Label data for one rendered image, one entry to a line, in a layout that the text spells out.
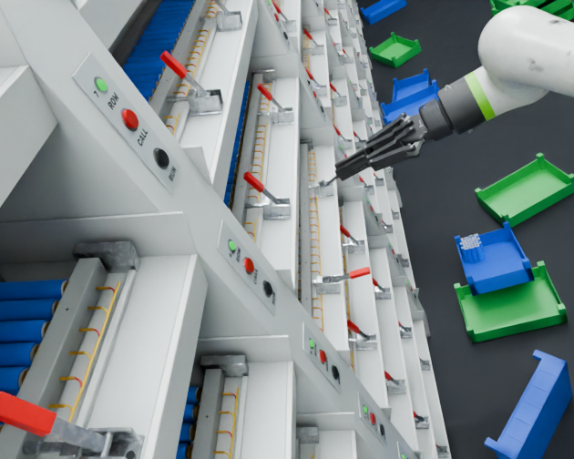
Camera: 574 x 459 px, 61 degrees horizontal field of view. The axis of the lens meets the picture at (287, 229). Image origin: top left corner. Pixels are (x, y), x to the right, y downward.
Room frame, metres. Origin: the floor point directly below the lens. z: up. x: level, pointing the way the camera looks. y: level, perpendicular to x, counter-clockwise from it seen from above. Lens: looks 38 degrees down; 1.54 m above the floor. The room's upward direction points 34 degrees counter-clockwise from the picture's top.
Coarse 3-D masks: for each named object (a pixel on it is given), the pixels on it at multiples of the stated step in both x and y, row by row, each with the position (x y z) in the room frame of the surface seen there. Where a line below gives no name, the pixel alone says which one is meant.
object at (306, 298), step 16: (304, 144) 1.00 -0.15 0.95; (304, 160) 0.94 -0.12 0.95; (304, 176) 0.89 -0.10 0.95; (304, 192) 0.84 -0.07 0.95; (304, 208) 0.79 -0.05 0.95; (304, 224) 0.75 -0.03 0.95; (304, 240) 0.71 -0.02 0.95; (304, 256) 0.67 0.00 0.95; (320, 256) 0.67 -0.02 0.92; (304, 272) 0.63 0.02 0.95; (320, 272) 0.64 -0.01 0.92; (304, 288) 0.60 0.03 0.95; (304, 304) 0.57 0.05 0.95
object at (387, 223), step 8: (376, 176) 1.49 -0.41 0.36; (376, 184) 1.48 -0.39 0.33; (384, 184) 1.47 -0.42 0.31; (376, 192) 1.45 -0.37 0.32; (384, 192) 1.43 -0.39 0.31; (384, 200) 1.39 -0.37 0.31; (384, 208) 1.35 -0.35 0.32; (384, 216) 1.31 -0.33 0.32; (384, 224) 1.24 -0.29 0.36; (392, 224) 1.24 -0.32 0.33; (392, 232) 1.23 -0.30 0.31; (392, 240) 1.19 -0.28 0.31; (400, 256) 1.08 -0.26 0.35
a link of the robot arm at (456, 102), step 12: (456, 84) 0.72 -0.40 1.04; (444, 96) 0.72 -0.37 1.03; (456, 96) 0.70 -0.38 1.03; (468, 96) 0.69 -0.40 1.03; (444, 108) 0.71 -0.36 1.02; (456, 108) 0.69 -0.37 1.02; (468, 108) 0.68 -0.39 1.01; (456, 120) 0.69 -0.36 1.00; (468, 120) 0.68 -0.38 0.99; (480, 120) 0.67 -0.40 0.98; (456, 132) 0.69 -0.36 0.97; (468, 132) 0.72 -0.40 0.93
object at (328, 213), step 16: (320, 128) 1.00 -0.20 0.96; (320, 144) 1.01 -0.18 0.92; (320, 160) 0.96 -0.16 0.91; (320, 176) 0.90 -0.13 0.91; (336, 192) 0.84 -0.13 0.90; (320, 208) 0.81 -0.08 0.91; (336, 208) 0.79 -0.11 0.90; (320, 224) 0.76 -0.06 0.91; (336, 224) 0.75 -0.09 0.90; (320, 240) 0.72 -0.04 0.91; (336, 240) 0.70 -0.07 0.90; (336, 256) 0.67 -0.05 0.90; (336, 272) 0.63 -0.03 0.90; (320, 304) 0.58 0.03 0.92; (336, 304) 0.57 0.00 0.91; (320, 320) 0.55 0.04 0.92; (336, 320) 0.54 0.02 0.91; (336, 336) 0.51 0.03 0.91
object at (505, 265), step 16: (496, 240) 1.18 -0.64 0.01; (512, 240) 1.14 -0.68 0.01; (496, 256) 1.10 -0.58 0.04; (512, 256) 1.05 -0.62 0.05; (480, 272) 1.06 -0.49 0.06; (496, 272) 1.02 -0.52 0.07; (512, 272) 0.93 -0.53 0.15; (528, 272) 0.91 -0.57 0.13; (480, 288) 0.97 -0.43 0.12; (496, 288) 0.95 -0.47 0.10
